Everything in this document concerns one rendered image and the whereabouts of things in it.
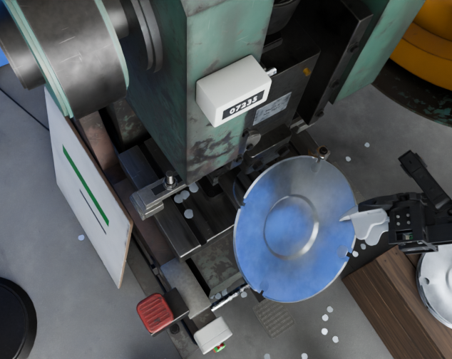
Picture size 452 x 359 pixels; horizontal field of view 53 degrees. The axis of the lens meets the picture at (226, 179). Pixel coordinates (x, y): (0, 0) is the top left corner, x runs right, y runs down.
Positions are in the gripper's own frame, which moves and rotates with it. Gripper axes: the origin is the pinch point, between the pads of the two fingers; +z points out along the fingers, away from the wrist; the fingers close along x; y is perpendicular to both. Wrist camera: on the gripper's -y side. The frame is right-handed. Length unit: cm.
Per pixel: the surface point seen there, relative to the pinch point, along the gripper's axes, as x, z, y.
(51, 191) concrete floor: 8, 129, -32
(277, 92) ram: -21.4, 1.0, -14.2
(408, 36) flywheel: 2.0, -12.5, -35.5
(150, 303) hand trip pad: -9.5, 39.0, 15.9
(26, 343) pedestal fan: 10, 124, 24
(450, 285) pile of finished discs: 78, 5, -3
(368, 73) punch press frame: -10.7, -9.6, -20.2
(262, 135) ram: -11.9, 11.1, -13.8
